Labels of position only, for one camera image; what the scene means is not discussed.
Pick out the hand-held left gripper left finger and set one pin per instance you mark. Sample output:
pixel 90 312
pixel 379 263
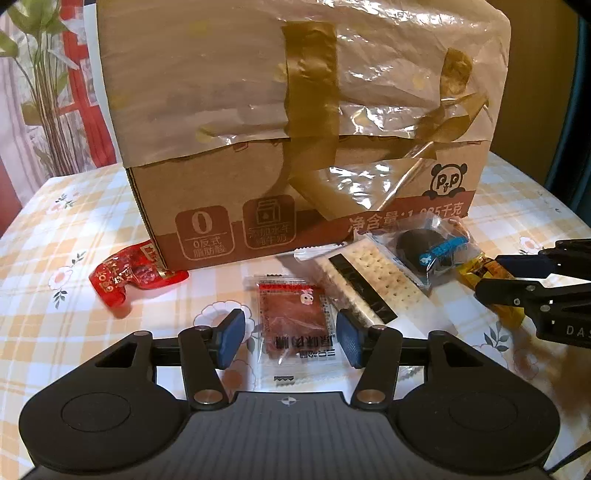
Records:
pixel 231 338

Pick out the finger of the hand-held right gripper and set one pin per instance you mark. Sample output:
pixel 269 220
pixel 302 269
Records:
pixel 517 293
pixel 568 258

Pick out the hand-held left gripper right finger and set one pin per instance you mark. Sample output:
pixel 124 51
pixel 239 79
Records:
pixel 348 339

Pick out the yellow snack packet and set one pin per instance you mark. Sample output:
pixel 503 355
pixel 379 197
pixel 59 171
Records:
pixel 475 271

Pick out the clear dried meat packet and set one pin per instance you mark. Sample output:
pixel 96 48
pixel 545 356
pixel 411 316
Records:
pixel 291 314

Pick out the taped cardboard box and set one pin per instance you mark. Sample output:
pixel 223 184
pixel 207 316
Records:
pixel 231 115

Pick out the clear cracker packet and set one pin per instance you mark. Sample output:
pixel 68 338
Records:
pixel 369 272

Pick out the dark cookie packet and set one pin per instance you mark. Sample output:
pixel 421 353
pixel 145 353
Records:
pixel 411 247

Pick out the red foil snack packet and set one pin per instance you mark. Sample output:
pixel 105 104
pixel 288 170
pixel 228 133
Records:
pixel 134 272

